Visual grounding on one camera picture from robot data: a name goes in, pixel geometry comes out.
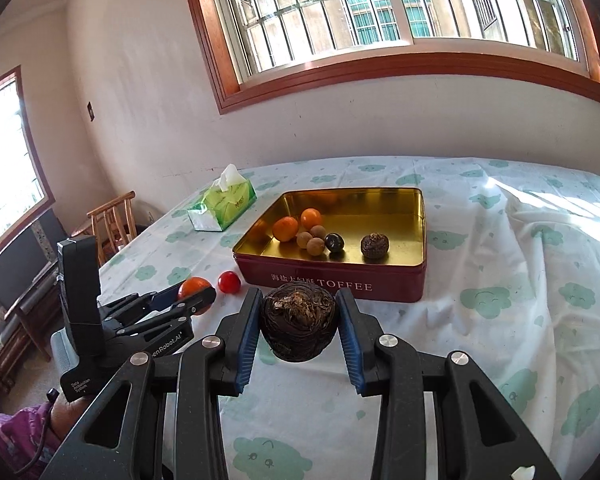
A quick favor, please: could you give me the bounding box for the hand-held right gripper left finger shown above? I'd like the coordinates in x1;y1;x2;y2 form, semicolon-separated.
50;287;265;480

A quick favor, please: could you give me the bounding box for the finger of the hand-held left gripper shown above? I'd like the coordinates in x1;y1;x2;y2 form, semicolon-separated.
115;287;217;333
99;287;182;321

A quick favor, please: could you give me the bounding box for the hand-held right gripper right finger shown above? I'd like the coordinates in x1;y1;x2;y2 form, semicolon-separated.
334;287;563;480

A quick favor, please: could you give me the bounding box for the dark brown water chestnut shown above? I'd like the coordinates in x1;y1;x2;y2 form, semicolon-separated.
360;232;390;260
259;282;339;362

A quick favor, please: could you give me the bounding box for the gold and red tin box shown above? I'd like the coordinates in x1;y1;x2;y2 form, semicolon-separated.
231;187;427;303

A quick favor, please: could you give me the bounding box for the person's left forearm purple sleeve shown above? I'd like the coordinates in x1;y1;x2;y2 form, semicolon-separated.
0;395;88;480

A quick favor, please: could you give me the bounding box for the dark flat screen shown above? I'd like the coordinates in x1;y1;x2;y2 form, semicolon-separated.
0;208;56;311

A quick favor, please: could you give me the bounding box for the small bamboo chair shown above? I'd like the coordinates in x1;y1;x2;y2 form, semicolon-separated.
86;191;138;266

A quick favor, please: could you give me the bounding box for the dark wooden cabinet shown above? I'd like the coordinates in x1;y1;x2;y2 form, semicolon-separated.
0;260;66;401

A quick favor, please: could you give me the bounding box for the green tissue box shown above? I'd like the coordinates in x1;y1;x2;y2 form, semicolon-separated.
187;163;257;232

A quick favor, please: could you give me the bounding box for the white cloud printed tablecloth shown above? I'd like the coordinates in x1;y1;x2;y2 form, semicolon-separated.
55;155;600;480

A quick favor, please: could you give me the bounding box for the side window with wooden frame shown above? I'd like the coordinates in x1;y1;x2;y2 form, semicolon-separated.
0;65;56;271

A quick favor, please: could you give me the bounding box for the barred window with wooden frame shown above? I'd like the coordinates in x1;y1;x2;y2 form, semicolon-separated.
179;0;600;115

